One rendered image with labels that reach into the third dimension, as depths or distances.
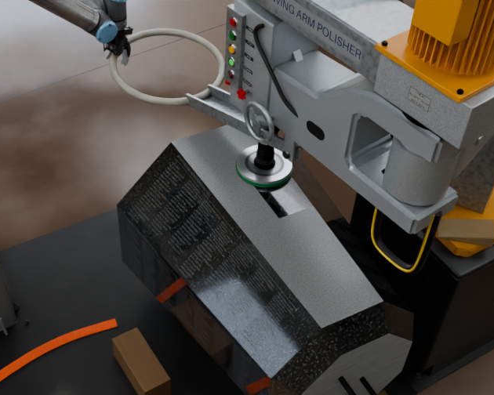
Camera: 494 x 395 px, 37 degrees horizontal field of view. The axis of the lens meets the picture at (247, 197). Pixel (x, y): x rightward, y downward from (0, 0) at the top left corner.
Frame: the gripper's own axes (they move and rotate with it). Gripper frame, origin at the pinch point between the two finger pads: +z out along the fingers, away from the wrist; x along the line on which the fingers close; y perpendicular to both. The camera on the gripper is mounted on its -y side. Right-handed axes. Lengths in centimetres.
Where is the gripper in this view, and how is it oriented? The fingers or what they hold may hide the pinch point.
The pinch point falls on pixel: (119, 59)
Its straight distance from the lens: 332.3
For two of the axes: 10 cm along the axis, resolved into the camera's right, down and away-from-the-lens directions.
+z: -1.0, 6.4, 7.6
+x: 9.3, 3.3, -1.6
